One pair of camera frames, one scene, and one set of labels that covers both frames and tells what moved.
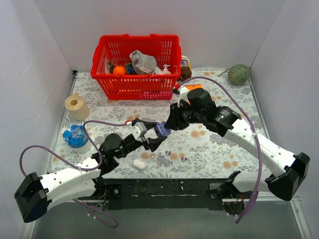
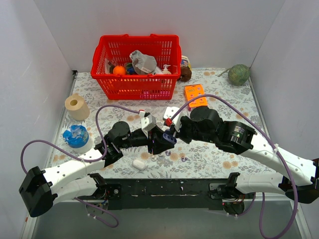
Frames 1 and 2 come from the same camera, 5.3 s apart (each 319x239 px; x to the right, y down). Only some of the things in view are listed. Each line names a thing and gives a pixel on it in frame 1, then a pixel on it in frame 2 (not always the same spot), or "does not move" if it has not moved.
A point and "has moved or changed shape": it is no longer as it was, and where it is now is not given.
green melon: [238, 74] does not move
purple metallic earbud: [167, 153] does not move
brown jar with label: [186, 71] does not move
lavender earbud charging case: [160, 131] has moved or changed shape
